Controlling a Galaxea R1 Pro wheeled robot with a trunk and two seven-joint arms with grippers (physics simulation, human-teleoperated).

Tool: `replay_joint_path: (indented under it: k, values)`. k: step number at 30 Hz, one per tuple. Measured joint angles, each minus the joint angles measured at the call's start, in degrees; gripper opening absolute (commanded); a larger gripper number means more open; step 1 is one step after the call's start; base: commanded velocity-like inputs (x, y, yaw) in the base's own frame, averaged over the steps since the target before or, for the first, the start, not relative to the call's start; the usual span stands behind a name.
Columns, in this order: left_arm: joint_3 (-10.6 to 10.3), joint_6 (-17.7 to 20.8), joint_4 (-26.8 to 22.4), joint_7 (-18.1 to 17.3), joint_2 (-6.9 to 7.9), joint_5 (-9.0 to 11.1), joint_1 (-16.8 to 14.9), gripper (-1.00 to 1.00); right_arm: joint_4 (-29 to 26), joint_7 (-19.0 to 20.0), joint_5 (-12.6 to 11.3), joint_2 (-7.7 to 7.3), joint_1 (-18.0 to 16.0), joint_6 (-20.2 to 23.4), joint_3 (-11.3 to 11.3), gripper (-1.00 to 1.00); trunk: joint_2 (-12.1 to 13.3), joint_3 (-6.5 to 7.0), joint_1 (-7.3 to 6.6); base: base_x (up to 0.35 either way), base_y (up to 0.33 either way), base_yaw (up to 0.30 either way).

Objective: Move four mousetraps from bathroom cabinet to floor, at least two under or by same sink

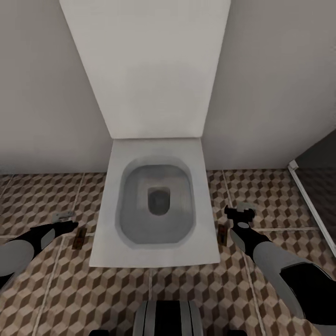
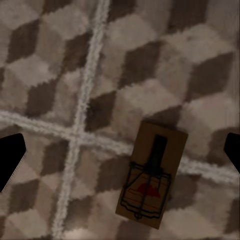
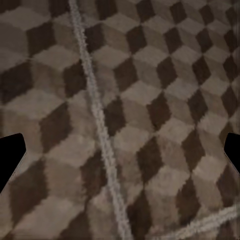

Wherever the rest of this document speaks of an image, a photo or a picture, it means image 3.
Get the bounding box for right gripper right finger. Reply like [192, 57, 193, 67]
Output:
[224, 133, 240, 173]

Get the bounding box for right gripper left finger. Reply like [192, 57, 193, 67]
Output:
[0, 133, 26, 193]

